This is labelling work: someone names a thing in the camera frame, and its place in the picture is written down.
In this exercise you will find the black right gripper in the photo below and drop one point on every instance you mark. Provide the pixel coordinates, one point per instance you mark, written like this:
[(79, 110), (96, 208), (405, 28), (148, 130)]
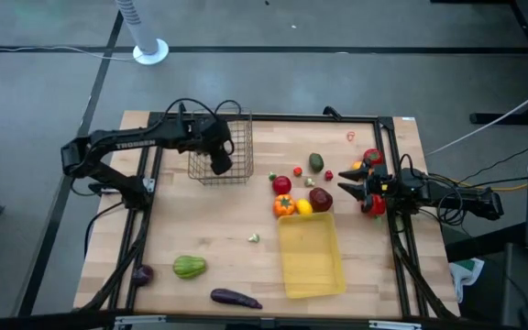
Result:
[(390, 183)]

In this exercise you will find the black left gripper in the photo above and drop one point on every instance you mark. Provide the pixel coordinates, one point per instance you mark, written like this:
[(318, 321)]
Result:
[(206, 135)]

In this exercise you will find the small red strawberry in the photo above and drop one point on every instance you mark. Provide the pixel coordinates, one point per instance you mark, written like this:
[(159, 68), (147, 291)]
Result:
[(328, 175)]

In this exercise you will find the red tomato with green top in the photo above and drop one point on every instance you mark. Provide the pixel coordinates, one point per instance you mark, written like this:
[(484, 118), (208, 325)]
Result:
[(373, 157)]

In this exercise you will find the dark red apple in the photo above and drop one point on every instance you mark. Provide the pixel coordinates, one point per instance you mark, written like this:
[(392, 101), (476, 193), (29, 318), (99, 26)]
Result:
[(321, 199)]

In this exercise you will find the dark green avocado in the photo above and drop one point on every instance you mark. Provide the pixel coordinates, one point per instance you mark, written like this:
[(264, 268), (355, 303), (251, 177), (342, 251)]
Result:
[(316, 162)]

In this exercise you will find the small beige mushroom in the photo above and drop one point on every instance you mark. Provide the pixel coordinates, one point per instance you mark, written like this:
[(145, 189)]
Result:
[(309, 182)]

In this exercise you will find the small green white vegetable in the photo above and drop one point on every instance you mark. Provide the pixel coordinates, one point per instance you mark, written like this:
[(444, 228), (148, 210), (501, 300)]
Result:
[(272, 176)]

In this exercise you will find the small orange-red toy fruit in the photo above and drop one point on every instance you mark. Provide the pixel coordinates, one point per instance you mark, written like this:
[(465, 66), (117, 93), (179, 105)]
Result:
[(297, 171)]

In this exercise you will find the round red apple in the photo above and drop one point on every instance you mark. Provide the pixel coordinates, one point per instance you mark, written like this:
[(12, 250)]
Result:
[(282, 184)]

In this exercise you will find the orange fruit with green top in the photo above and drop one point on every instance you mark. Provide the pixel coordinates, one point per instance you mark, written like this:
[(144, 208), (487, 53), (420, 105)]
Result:
[(284, 205)]

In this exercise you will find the small garlic bulb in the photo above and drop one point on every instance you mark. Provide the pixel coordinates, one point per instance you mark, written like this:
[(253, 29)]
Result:
[(254, 238)]

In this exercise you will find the striped green squash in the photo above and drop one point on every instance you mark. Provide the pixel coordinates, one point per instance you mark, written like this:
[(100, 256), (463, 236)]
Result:
[(189, 267)]

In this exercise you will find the long purple eggplant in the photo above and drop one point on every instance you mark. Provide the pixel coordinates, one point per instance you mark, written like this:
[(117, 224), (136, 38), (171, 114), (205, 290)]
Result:
[(235, 298)]

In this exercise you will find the round dark purple vegetable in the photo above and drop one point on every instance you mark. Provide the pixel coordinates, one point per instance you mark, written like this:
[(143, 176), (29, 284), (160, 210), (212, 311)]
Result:
[(142, 275)]

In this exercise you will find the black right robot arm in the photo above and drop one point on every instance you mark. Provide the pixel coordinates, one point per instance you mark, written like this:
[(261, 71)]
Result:
[(470, 199)]

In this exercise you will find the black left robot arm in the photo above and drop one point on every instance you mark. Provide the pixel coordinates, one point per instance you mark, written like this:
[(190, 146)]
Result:
[(126, 144)]

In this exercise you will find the black clamp knob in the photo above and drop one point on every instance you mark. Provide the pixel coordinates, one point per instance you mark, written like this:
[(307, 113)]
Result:
[(333, 112), (182, 110)]

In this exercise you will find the yellow plastic bin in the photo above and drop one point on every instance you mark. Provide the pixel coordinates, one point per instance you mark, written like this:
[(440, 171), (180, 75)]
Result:
[(312, 256)]

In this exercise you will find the white green bag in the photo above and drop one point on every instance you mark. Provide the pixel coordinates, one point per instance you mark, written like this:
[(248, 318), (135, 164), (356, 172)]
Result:
[(468, 270)]

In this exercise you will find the white tower fan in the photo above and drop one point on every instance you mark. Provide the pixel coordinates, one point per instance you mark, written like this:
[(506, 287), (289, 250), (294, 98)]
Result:
[(142, 32)]

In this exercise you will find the black crossbar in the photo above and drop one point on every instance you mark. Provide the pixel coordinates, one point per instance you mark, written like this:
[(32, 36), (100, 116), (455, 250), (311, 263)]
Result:
[(39, 321)]

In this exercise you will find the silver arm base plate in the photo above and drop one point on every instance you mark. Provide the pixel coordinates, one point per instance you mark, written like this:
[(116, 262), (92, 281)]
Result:
[(149, 185)]

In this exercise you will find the black aluminium table frame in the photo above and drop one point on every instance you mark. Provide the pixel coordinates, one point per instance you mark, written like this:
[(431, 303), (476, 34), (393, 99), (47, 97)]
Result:
[(291, 117)]

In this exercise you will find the silver metal bracket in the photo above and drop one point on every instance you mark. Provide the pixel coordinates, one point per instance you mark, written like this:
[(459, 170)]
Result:
[(138, 320), (394, 325)]

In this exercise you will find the black steel beam frame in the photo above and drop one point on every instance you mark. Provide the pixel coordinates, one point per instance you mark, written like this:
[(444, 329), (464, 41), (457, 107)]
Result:
[(511, 119)]

